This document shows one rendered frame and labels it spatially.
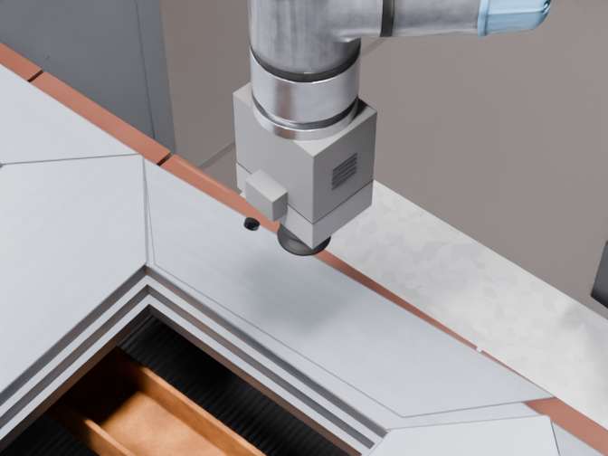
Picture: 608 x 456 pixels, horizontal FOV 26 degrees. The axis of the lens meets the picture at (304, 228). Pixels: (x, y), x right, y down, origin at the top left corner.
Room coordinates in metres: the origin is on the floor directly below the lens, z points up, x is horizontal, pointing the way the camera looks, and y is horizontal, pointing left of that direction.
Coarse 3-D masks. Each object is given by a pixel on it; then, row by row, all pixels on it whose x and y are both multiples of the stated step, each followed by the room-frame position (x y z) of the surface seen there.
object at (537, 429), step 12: (504, 420) 0.54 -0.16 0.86; (516, 420) 0.54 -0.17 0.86; (528, 420) 0.54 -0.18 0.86; (540, 420) 0.54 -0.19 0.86; (516, 432) 0.53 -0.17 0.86; (528, 432) 0.53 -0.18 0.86; (540, 432) 0.53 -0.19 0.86; (552, 432) 0.53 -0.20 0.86; (540, 444) 0.52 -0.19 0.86; (552, 444) 0.52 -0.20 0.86
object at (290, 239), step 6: (282, 228) 0.65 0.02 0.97; (282, 234) 0.65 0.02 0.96; (288, 234) 0.64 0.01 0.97; (294, 234) 0.64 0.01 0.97; (288, 240) 0.64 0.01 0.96; (294, 240) 0.64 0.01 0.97; (300, 240) 0.64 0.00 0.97; (294, 246) 0.64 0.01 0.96; (300, 246) 0.64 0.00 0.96; (306, 246) 0.64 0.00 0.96
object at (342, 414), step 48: (144, 288) 0.68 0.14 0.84; (96, 336) 0.64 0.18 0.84; (192, 336) 0.64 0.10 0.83; (240, 336) 0.63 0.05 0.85; (48, 384) 0.59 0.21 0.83; (288, 384) 0.58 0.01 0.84; (336, 384) 0.57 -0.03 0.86; (0, 432) 0.55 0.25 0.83; (336, 432) 0.55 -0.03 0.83; (384, 432) 0.53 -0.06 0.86
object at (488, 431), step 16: (400, 432) 0.53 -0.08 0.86; (416, 432) 0.53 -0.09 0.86; (432, 432) 0.53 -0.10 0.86; (448, 432) 0.53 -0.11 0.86; (464, 432) 0.53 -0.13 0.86; (480, 432) 0.53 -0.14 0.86; (496, 432) 0.53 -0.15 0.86; (512, 432) 0.53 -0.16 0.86; (416, 448) 0.51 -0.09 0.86; (432, 448) 0.51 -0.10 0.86; (448, 448) 0.51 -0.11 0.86; (464, 448) 0.51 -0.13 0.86; (480, 448) 0.51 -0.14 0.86; (496, 448) 0.51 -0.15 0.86; (512, 448) 0.51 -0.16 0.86; (528, 448) 0.51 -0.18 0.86
